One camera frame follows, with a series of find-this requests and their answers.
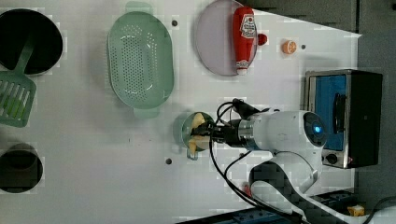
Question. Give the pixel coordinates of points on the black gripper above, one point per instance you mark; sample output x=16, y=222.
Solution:
x=227, y=134

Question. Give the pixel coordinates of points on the peeled toy banana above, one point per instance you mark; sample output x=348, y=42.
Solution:
x=197, y=137

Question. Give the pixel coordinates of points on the green mug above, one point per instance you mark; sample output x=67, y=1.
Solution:
x=182, y=135

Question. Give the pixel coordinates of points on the grey round plate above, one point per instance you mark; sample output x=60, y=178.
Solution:
x=214, y=38

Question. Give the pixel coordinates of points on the red ketchup bottle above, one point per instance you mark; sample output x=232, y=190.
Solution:
x=244, y=33

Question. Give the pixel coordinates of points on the green oval colander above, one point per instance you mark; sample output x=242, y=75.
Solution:
x=140, y=60

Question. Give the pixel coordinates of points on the small red toy fruit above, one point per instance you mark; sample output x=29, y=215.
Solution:
x=262, y=39

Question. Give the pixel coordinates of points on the orange half toy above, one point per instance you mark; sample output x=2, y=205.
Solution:
x=289, y=47

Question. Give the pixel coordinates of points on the black toaster oven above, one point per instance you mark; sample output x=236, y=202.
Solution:
x=349, y=103

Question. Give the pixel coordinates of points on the yellow red emergency button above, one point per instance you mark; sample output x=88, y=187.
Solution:
x=356, y=211

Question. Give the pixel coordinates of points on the black cylinder cup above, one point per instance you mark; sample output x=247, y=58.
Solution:
x=20, y=169

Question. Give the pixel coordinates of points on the green slotted spatula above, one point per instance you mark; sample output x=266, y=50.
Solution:
x=17, y=91

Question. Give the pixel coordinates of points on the large black pot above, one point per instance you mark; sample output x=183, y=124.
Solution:
x=17, y=25

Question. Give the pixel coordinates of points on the blue metal frame rail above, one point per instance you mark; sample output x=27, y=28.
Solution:
x=338, y=201

